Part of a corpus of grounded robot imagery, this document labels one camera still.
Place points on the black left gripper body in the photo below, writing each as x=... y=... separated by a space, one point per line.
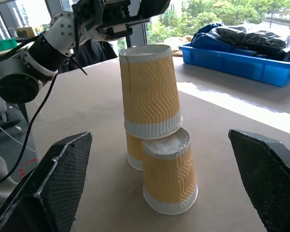
x=111 y=14

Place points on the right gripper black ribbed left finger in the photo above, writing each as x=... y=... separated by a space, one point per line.
x=60 y=174

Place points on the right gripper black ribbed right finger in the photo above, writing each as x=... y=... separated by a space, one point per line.
x=265 y=174

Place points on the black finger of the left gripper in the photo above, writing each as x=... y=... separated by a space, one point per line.
x=154 y=7

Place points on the yellow ribbed paper cup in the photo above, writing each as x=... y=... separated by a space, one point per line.
x=170 y=176
x=133 y=152
x=149 y=94

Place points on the black garment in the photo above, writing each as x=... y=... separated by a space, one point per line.
x=96 y=54

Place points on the dark blue bag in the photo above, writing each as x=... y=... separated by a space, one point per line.
x=207 y=39

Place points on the yellow cardboard box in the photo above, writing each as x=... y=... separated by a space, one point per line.
x=26 y=32

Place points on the blue plastic tray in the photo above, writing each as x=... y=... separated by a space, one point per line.
x=234 y=64

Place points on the black plastic bag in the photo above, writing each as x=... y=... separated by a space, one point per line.
x=253 y=38

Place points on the green plastic bin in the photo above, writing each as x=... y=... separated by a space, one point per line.
x=6 y=44

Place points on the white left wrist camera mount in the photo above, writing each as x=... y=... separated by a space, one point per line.
x=62 y=33

